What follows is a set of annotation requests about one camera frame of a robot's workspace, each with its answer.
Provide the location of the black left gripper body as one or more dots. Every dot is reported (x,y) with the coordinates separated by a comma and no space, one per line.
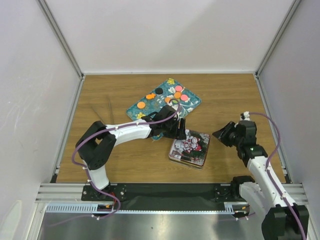
(170,130)

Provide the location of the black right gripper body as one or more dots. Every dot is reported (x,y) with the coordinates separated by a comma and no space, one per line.
(237,140)

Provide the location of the gold tin lid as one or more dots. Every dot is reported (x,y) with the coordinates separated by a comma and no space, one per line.
(191,151)

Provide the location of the metal tongs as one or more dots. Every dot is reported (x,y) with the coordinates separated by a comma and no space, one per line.
(103,109)

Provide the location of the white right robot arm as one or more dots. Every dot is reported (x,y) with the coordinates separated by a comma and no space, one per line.
(282,218)

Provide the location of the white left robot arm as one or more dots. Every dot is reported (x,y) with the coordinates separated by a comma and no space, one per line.
(94,148)

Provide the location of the orange flower cookie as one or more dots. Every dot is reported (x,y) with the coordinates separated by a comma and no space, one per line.
(167,99)

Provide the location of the pink cookie right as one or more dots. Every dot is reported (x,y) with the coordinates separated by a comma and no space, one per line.
(184,97)

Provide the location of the pink cookie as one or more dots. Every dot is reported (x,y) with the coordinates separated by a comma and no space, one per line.
(184,97)
(178,88)

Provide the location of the orange oval cookie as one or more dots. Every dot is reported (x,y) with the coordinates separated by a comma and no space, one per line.
(177,95)

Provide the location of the teal floral tray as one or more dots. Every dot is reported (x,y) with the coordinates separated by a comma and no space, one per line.
(154,105)

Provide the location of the orange round cookie left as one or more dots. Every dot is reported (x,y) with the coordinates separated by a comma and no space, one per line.
(141,105)

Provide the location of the small orange fish cookie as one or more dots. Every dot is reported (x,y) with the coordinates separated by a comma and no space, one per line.
(150,96)

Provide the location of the black sandwich cookie upper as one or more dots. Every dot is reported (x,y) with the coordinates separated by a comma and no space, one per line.
(159,91)

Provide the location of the pink cookie upper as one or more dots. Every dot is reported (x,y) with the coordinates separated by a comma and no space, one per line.
(178,88)

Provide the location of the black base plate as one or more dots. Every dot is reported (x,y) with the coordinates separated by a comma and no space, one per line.
(173,196)

